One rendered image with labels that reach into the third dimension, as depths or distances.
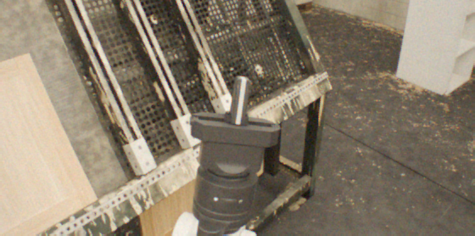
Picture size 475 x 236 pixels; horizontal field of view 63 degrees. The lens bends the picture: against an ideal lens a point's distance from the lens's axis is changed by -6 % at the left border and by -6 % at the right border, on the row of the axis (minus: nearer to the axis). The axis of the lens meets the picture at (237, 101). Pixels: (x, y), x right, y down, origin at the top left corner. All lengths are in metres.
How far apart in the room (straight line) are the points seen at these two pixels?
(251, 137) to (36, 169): 1.04
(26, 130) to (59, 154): 0.14
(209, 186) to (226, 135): 0.07
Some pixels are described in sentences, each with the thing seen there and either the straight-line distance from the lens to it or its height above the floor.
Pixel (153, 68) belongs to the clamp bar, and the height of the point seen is 1.20.
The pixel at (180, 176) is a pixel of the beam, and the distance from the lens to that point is 1.65.
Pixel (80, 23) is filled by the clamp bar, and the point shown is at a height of 1.42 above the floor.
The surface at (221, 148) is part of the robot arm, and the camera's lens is 0.55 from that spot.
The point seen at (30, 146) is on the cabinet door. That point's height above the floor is 1.11.
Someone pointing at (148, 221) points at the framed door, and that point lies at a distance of 2.02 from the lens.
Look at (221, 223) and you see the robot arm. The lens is 0.59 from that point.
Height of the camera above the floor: 1.88
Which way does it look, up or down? 29 degrees down
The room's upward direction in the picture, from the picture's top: straight up
